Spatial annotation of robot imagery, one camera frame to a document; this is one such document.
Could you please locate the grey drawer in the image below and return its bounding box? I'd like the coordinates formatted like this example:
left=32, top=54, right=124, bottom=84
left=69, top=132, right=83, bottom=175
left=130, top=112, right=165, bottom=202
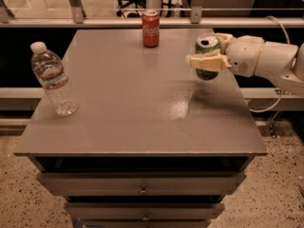
left=65, top=202, right=224, bottom=221
left=37, top=172, right=246, bottom=197

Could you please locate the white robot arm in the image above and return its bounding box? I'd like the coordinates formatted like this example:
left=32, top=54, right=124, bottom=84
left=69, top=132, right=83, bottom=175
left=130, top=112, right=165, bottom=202
left=185, top=33, right=304, bottom=96

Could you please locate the red Coca-Cola can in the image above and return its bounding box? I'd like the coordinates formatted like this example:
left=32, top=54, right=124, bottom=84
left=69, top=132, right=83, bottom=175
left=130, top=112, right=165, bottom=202
left=142, top=9, right=160, bottom=48

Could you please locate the black office chair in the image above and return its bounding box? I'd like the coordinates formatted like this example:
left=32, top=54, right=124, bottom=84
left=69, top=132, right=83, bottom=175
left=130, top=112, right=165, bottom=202
left=115, top=0, right=174, bottom=18

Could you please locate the green La Croix can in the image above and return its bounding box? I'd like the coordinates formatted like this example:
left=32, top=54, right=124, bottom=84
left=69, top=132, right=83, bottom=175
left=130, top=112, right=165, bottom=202
left=195, top=32, right=221, bottom=81

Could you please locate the metal railing frame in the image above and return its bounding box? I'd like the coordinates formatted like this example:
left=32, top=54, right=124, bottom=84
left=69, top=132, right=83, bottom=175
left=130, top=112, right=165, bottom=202
left=0, top=0, right=304, bottom=29

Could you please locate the middle grey drawer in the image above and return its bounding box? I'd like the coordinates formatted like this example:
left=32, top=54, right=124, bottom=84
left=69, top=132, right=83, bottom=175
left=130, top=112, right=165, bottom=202
left=65, top=202, right=224, bottom=221

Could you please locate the top grey drawer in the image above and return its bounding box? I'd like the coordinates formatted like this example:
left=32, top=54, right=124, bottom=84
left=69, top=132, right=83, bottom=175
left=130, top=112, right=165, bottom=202
left=37, top=172, right=246, bottom=197

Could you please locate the clear plastic water bottle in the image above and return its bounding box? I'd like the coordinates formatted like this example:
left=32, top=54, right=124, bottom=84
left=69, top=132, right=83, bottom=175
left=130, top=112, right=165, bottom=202
left=30, top=42, right=79, bottom=116

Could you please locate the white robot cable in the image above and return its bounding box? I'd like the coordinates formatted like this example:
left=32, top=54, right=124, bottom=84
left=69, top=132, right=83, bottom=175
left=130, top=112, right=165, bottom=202
left=247, top=15, right=292, bottom=114

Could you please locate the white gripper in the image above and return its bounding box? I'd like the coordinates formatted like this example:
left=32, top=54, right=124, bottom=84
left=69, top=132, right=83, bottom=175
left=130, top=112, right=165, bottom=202
left=185, top=33, right=264, bottom=77

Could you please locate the grey drawer cabinet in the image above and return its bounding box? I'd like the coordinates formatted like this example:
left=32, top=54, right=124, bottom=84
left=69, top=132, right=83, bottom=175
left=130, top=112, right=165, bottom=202
left=15, top=28, right=266, bottom=228

